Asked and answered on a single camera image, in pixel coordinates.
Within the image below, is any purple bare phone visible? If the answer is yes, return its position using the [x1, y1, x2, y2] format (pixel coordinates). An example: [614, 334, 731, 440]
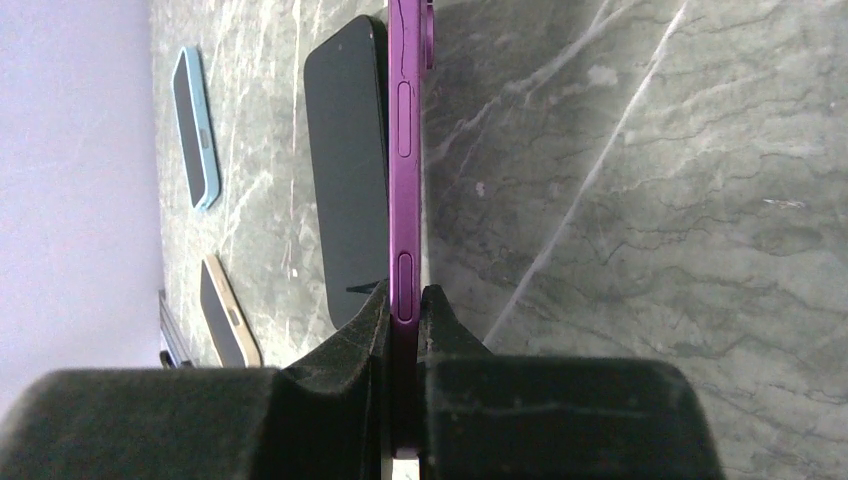
[388, 0, 432, 460]

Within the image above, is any bare black phone removed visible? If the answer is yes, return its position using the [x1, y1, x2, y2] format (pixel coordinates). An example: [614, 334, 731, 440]
[304, 15, 389, 328]

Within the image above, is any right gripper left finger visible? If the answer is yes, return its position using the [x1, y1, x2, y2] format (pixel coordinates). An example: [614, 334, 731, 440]
[1, 283, 391, 479]

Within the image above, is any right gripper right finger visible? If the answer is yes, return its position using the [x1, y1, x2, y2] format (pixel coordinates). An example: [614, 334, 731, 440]
[419, 285, 723, 479]

